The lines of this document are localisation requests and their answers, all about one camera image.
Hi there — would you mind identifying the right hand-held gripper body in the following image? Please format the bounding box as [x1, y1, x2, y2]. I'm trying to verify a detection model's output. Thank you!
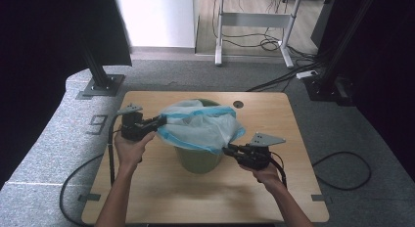
[236, 132, 287, 171]

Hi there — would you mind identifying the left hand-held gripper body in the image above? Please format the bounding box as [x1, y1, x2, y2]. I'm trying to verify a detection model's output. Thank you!
[116, 103, 157, 143]

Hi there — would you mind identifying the green plastic bin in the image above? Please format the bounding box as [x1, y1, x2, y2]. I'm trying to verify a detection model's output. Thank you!
[174, 98, 226, 175]

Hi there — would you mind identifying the white plastic bag blue band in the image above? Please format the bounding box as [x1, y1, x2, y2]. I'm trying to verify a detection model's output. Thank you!
[156, 99, 247, 156]

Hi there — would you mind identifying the person's right hand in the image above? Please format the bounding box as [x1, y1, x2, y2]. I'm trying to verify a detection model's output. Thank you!
[239, 162, 285, 193]

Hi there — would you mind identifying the person's left hand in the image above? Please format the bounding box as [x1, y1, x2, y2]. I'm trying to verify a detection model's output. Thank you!
[114, 132, 157, 174]

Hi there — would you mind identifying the black metal stand grey base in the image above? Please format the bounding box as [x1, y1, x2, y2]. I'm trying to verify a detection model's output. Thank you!
[75, 40, 126, 100]

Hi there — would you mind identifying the grey tape strip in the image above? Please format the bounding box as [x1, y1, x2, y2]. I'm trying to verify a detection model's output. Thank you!
[77, 193, 102, 203]
[311, 194, 332, 203]

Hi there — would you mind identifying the white power strip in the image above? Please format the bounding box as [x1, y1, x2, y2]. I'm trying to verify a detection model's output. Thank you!
[296, 69, 319, 80]

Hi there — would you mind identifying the white partition panel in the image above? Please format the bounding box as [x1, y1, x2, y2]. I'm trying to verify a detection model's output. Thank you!
[114, 0, 197, 49]

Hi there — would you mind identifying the black curtain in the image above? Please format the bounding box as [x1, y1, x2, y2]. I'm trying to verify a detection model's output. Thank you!
[0, 0, 133, 189]
[311, 0, 415, 182]

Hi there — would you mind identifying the white-legged wooden desk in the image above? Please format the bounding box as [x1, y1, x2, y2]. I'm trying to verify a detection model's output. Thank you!
[208, 0, 337, 68]

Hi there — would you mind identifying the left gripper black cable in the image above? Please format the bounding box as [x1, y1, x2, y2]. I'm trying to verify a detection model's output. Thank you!
[59, 113, 123, 227]

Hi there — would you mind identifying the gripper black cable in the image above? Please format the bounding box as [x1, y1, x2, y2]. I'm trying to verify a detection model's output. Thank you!
[59, 113, 123, 227]
[268, 151, 372, 192]

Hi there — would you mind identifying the tangle of black floor cables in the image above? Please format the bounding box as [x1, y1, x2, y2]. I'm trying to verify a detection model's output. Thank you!
[212, 0, 331, 93]

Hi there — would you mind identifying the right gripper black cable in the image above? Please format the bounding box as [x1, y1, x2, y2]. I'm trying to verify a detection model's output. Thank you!
[268, 151, 372, 192]

